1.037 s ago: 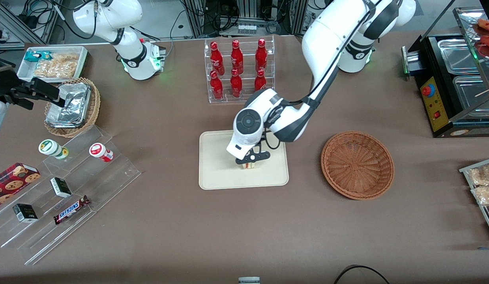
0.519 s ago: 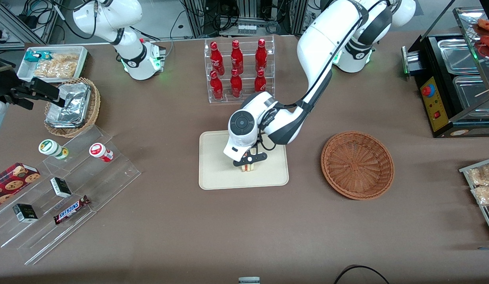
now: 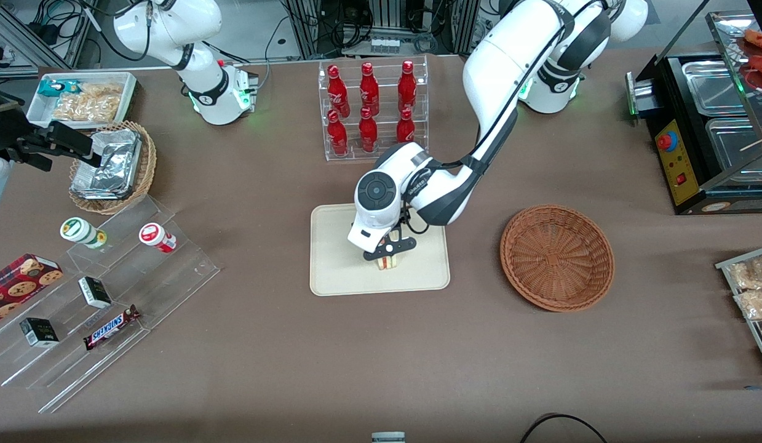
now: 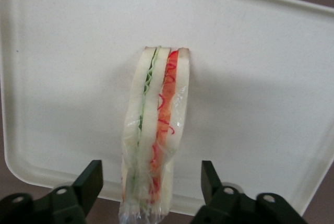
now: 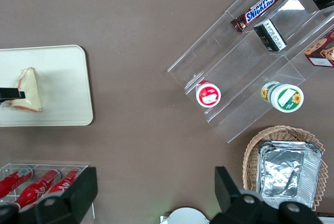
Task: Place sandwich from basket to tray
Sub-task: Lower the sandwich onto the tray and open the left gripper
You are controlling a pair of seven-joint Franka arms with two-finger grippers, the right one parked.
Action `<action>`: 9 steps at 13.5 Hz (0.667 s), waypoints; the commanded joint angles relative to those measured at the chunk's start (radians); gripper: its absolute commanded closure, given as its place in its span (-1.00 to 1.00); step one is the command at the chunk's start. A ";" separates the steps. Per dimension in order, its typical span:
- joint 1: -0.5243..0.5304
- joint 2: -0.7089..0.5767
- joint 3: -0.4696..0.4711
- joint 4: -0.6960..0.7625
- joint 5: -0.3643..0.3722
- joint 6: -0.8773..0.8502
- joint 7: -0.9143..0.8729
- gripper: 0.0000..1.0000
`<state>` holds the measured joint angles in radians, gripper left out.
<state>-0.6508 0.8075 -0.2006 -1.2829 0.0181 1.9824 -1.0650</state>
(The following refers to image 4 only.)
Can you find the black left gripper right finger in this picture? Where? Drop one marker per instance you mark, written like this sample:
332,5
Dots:
235,208

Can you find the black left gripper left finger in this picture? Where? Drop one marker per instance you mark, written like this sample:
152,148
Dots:
65,205

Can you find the triangle sandwich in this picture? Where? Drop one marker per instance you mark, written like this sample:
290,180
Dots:
154,130

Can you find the beige plastic tray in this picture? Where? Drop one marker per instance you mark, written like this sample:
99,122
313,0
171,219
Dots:
78,51

